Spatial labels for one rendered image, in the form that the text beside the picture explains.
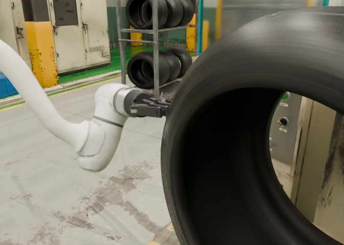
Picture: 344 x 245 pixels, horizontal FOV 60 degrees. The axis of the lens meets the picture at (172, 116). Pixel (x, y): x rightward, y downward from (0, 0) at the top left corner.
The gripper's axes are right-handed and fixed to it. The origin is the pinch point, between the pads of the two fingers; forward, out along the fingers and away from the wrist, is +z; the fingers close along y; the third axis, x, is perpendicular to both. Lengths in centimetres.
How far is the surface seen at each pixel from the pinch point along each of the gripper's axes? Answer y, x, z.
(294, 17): -8.8, -18.4, 33.7
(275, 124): 55, 18, -10
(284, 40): -11.5, -15.9, 34.0
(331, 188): 25.0, 21.5, 24.8
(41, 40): 120, -36, -518
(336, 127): 24.9, 5.7, 25.2
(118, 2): 165, -70, -309
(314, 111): 57, 12, 4
